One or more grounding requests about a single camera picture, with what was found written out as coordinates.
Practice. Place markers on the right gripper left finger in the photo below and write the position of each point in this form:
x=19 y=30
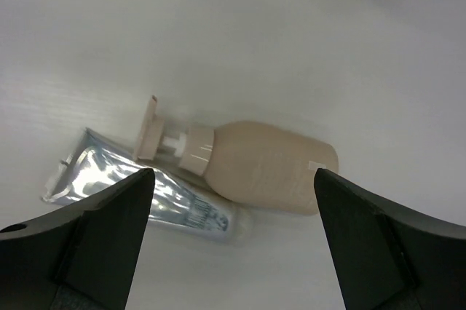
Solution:
x=81 y=256

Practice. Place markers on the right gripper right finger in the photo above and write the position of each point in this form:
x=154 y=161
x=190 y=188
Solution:
x=386 y=255

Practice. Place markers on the beige pump lotion bottle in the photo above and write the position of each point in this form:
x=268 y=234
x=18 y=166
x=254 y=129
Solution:
x=245 y=162

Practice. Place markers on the silver toothpaste tube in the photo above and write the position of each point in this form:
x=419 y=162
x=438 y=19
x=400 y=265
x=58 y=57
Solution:
x=97 y=163

